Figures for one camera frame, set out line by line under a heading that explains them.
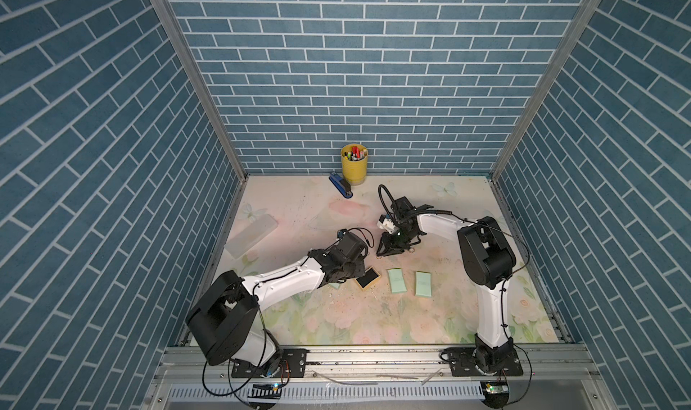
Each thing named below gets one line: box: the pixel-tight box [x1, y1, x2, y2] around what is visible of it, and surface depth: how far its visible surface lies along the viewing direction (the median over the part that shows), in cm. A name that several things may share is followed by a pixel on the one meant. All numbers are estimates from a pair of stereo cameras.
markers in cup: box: [343, 145, 368, 162], surface depth 114 cm
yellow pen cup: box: [341, 142, 369, 187], surface depth 114 cm
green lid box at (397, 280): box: [386, 267, 408, 295], surface depth 91 cm
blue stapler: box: [328, 171, 354, 199], surface depth 115 cm
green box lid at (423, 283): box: [414, 270, 432, 297], surface depth 88 cm
